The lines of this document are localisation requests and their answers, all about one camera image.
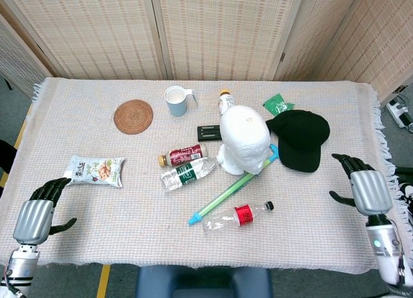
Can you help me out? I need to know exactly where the green tube water squirter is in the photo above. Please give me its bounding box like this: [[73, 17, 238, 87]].
[[188, 144, 279, 226]]

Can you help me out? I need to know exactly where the woven folding screen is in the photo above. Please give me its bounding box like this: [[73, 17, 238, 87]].
[[0, 0, 413, 103]]

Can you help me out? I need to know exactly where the white floor device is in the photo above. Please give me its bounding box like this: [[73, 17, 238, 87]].
[[386, 84, 413, 128]]

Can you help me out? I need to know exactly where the black object at table side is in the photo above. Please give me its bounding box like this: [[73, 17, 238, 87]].
[[0, 139, 17, 183]]

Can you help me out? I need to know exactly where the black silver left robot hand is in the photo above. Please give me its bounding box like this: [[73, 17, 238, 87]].
[[12, 177, 78, 246]]

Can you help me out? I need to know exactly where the light blue mug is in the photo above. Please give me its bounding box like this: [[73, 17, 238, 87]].
[[164, 85, 198, 117]]

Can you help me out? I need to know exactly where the yellow-capped bottle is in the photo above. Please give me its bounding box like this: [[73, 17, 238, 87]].
[[218, 89, 236, 117]]

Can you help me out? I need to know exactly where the white snack bag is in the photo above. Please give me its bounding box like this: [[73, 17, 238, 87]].
[[63, 155, 126, 188]]

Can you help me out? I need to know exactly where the white mannequin head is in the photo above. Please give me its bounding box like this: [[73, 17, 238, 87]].
[[216, 104, 270, 176]]

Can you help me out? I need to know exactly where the dark blue chair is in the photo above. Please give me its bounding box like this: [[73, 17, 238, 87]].
[[134, 264, 272, 298]]

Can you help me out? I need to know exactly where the red label milk tea bottle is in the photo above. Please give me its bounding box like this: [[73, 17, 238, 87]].
[[157, 143, 209, 168]]

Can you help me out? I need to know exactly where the round woven rattan coaster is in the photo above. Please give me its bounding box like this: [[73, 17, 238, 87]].
[[113, 99, 154, 135]]

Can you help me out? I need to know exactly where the green plastic packet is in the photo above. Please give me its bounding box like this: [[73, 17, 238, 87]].
[[261, 93, 296, 115]]

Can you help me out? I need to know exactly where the black white patterned object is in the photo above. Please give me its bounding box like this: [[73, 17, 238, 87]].
[[392, 167, 413, 221]]

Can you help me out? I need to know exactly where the red label clear cola bottle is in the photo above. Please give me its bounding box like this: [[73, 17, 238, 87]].
[[201, 201, 275, 233]]

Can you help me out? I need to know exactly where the pale woven fringed tablecloth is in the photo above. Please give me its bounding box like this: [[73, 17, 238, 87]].
[[0, 77, 403, 275]]

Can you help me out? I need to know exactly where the green label water bottle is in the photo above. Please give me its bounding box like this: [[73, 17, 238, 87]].
[[160, 155, 219, 192]]

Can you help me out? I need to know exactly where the black rectangular remote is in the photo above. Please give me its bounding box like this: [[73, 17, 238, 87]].
[[197, 124, 223, 142]]

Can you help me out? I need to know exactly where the black baseball cap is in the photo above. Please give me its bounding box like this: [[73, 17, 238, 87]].
[[265, 110, 331, 174]]

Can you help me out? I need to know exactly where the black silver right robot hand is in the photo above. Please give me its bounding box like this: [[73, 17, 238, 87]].
[[328, 153, 394, 217]]

